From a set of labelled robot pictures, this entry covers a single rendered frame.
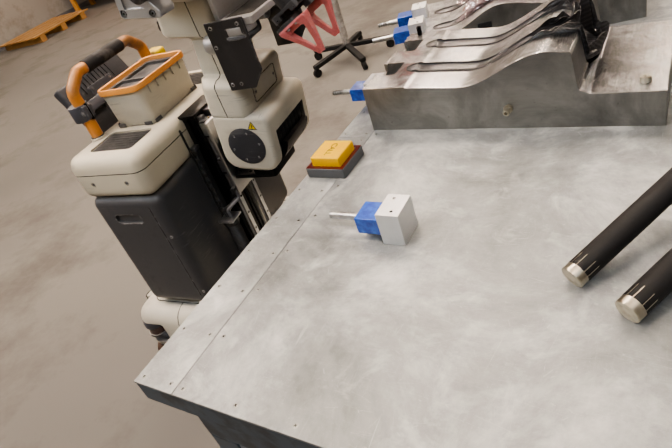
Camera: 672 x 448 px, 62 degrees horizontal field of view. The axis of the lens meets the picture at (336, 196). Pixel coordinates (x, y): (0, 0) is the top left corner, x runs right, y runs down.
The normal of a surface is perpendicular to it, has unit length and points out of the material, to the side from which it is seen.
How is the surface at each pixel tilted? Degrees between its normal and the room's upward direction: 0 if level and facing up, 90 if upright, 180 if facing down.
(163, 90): 92
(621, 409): 0
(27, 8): 90
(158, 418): 0
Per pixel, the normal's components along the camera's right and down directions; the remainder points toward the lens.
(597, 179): -0.29, -0.80
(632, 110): -0.45, 0.60
